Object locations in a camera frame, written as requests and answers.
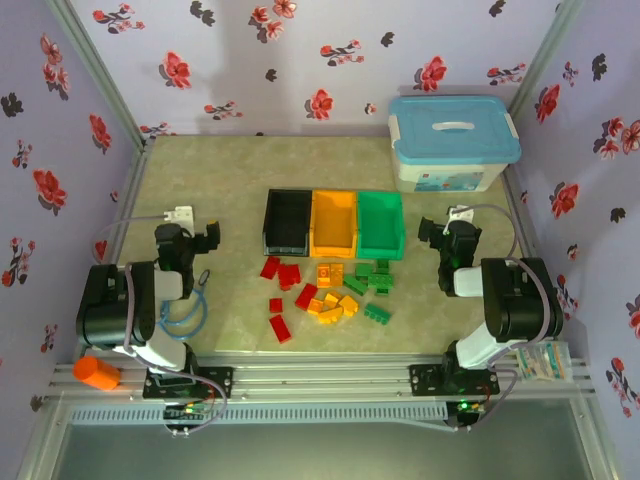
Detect large green lego brick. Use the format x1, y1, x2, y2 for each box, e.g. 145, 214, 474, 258
368, 272, 395, 297

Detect long red lego brick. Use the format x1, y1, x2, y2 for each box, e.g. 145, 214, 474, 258
294, 283, 320, 311
268, 314, 294, 345

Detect green plastic bin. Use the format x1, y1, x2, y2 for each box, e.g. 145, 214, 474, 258
355, 191, 405, 261

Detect black plastic bin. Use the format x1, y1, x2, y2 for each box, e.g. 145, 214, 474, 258
262, 188, 314, 257

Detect yellow plastic bin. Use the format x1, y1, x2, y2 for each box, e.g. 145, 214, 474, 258
309, 189, 359, 259

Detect white storage box blue lid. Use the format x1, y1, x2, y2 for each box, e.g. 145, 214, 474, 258
388, 94, 523, 195

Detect orange cylinder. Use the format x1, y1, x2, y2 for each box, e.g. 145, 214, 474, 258
73, 355, 123, 392

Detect clear bag of packets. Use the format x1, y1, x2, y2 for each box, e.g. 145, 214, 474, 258
517, 341, 575, 385

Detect grey right arm cable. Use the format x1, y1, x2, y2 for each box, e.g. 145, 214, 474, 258
452, 203, 564, 434

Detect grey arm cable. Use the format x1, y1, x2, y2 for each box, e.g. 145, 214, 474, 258
91, 212, 229, 436
452, 203, 564, 434

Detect grey left arm cable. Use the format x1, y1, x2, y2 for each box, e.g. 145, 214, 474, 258
91, 212, 229, 436

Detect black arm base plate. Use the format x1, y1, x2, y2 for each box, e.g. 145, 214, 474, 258
408, 363, 501, 397
143, 365, 235, 400

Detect aluminium front rail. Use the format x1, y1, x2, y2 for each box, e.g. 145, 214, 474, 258
47, 355, 596, 404

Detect aluminium corner post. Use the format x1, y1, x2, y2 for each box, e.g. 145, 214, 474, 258
44, 0, 156, 151
508, 0, 587, 116

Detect grey slotted cable duct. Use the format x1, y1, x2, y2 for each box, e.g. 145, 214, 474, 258
67, 402, 451, 427

